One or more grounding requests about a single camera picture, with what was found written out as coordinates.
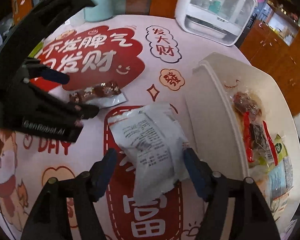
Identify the dark packet with red edges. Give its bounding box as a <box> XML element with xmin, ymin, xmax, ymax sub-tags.
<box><xmin>242</xmin><ymin>112</ymin><xmax>277</xmax><ymax>165</ymax></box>

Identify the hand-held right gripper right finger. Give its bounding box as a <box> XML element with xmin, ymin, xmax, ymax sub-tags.
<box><xmin>183</xmin><ymin>147</ymin><xmax>282</xmax><ymax>240</ymax></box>

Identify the clear packet of brown snack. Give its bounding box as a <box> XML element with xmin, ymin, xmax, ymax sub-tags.
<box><xmin>225</xmin><ymin>80</ymin><xmax>263</xmax><ymax>120</ymax></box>

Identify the large light blue packet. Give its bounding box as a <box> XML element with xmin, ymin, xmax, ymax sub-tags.
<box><xmin>265</xmin><ymin>155</ymin><xmax>294</xmax><ymax>220</ymax></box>

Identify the white appliance with clear lid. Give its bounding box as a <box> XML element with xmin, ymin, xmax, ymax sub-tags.
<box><xmin>175</xmin><ymin>0</ymin><xmax>257</xmax><ymax>47</ymax></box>

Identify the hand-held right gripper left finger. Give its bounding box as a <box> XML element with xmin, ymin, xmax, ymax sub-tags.
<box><xmin>20</xmin><ymin>148</ymin><xmax>118</xmax><ymax>240</ymax></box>

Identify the printed pink table cover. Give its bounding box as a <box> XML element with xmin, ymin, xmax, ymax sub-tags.
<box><xmin>0</xmin><ymin>14</ymin><xmax>300</xmax><ymax>240</ymax></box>

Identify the white storage bin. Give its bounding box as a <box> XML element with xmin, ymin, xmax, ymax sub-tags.
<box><xmin>185</xmin><ymin>52</ymin><xmax>300</xmax><ymax>230</ymax></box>

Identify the grey white foil packet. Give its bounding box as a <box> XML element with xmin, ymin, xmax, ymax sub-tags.
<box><xmin>107</xmin><ymin>102</ymin><xmax>190</xmax><ymax>203</ymax></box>

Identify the teal cup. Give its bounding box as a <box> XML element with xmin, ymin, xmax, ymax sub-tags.
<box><xmin>84</xmin><ymin>0</ymin><xmax>114</xmax><ymax>22</ymax></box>

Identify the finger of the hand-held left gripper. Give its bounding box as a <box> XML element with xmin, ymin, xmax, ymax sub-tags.
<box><xmin>21</xmin><ymin>59</ymin><xmax>71</xmax><ymax>86</ymax></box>
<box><xmin>24</xmin><ymin>81</ymin><xmax>100</xmax><ymax>128</ymax></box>

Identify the green yellow packet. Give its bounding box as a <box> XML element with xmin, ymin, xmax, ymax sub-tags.
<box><xmin>272</xmin><ymin>134</ymin><xmax>289</xmax><ymax>165</ymax></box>

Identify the orange carton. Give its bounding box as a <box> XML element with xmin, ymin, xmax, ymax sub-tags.
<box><xmin>11</xmin><ymin>0</ymin><xmax>33</xmax><ymax>25</ymax></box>

